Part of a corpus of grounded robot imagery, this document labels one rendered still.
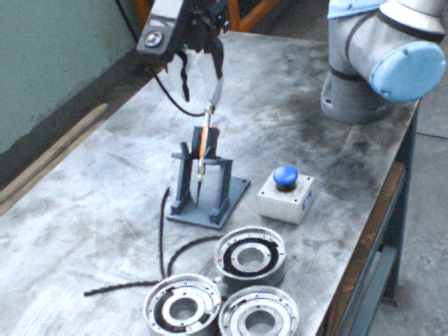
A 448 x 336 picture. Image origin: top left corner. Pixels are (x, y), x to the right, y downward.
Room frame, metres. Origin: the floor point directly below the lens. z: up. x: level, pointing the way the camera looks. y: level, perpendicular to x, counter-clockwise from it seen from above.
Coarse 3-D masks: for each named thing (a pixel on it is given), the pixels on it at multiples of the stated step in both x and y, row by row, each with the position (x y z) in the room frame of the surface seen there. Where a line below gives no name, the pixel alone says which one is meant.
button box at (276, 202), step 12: (300, 180) 0.71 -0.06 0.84; (312, 180) 0.70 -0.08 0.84; (264, 192) 0.68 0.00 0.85; (276, 192) 0.68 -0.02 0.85; (288, 192) 0.68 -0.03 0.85; (300, 192) 0.68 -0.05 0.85; (312, 192) 0.70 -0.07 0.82; (264, 204) 0.68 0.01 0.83; (276, 204) 0.67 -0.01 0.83; (288, 204) 0.66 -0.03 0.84; (300, 204) 0.66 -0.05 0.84; (264, 216) 0.68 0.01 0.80; (276, 216) 0.67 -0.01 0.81; (288, 216) 0.66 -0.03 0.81; (300, 216) 0.65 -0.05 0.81
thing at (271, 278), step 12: (240, 228) 0.61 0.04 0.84; (252, 228) 0.61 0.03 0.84; (264, 228) 0.61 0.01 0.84; (228, 240) 0.60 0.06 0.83; (276, 240) 0.59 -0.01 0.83; (216, 252) 0.57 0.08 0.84; (240, 252) 0.58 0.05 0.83; (252, 252) 0.58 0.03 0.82; (264, 252) 0.57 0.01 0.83; (216, 264) 0.54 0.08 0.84; (240, 264) 0.57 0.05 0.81; (264, 264) 0.55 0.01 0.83; (276, 264) 0.54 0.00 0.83; (228, 276) 0.52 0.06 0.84; (264, 276) 0.51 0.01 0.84; (276, 276) 0.52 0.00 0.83; (240, 288) 0.51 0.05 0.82
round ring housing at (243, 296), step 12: (252, 288) 0.49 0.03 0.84; (264, 288) 0.49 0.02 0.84; (276, 288) 0.49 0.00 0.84; (228, 300) 0.48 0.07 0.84; (240, 300) 0.48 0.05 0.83; (276, 300) 0.48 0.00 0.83; (288, 300) 0.47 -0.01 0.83; (252, 312) 0.46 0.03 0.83; (264, 312) 0.46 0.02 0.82; (276, 312) 0.46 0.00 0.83; (288, 312) 0.46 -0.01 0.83; (228, 324) 0.45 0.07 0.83; (240, 324) 0.44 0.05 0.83; (252, 324) 0.46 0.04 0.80; (276, 324) 0.44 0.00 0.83
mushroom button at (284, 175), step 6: (276, 168) 0.71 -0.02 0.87; (282, 168) 0.70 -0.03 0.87; (288, 168) 0.70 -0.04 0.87; (294, 168) 0.70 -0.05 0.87; (276, 174) 0.69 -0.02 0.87; (282, 174) 0.69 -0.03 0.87; (288, 174) 0.69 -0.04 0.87; (294, 174) 0.69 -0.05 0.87; (276, 180) 0.68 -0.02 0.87; (282, 180) 0.68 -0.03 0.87; (288, 180) 0.68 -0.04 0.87; (294, 180) 0.68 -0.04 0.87
